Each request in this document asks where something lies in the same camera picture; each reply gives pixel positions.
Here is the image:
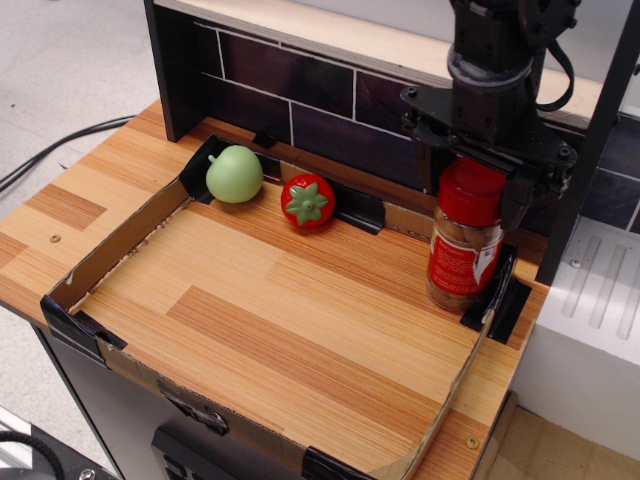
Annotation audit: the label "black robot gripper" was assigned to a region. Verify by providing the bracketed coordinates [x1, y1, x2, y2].
[401, 44, 577, 230]

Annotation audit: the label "red lidded spice bottle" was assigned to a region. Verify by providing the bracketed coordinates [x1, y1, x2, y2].
[427, 157, 506, 311]

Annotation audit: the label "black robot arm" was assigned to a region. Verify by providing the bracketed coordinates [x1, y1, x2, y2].
[401, 1, 578, 230]

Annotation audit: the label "taped cardboard fence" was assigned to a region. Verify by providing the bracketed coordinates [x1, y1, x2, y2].
[39, 133, 534, 480]

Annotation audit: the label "red toy tomato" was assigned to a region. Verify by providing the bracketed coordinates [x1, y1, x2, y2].
[281, 174, 336, 229]

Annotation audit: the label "white drainboard unit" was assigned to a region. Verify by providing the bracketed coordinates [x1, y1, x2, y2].
[513, 218, 639, 459]

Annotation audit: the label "green toy apple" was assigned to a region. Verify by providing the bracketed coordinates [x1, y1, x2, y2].
[206, 145, 264, 204]

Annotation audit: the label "black panel under table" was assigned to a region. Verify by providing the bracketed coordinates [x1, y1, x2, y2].
[151, 428, 286, 479]

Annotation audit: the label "black floor cables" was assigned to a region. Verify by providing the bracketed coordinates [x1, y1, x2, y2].
[0, 114, 136, 193]

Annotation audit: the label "black base with cable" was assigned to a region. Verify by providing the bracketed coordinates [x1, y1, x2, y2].
[1, 424, 118, 480]

